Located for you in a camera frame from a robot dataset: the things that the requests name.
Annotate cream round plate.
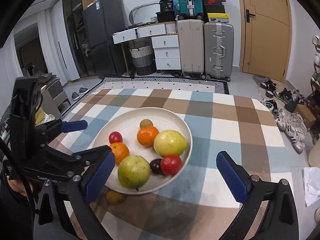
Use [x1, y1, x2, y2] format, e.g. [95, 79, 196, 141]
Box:
[92, 107, 193, 195]

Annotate wooden door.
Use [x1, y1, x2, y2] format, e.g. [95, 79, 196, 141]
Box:
[240, 0, 292, 82]

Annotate black refrigerator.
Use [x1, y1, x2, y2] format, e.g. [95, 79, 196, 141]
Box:
[82, 0, 126, 79]

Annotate woven laundry basket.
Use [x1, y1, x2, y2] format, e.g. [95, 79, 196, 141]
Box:
[130, 42, 156, 76]

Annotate red tomato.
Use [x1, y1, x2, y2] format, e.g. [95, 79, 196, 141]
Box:
[108, 131, 123, 144]
[160, 154, 183, 176]

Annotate shoe rack with shoes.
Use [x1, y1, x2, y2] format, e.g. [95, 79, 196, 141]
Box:
[306, 35, 319, 144]

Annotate silver suitcase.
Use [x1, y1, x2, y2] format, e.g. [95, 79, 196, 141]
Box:
[204, 22, 234, 81]

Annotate white sneakers on floor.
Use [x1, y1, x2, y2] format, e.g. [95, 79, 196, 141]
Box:
[276, 108, 308, 154]

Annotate white drawer cabinet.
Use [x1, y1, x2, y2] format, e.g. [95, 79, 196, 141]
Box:
[112, 22, 181, 71]

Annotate dark plum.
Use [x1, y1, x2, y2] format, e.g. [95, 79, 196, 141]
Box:
[150, 159, 165, 176]

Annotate orange tangerine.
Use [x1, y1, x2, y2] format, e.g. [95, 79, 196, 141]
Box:
[137, 126, 159, 147]
[110, 142, 130, 165]

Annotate yellow black shoebox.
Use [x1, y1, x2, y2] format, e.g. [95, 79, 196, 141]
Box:
[207, 12, 229, 23]

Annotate brown longan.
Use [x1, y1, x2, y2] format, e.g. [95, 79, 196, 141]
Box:
[139, 119, 153, 128]
[106, 190, 127, 205]

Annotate white plastic bag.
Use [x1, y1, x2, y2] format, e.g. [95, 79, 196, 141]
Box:
[303, 167, 320, 206]

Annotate beige suitcase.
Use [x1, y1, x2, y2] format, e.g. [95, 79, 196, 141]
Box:
[177, 20, 204, 74]

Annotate left hand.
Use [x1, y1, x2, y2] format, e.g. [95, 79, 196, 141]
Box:
[8, 180, 27, 197]

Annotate yellow green guava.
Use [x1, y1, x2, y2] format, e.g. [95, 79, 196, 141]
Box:
[118, 155, 151, 190]

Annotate checkered tablecloth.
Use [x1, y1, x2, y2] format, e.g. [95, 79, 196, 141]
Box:
[52, 88, 292, 239]

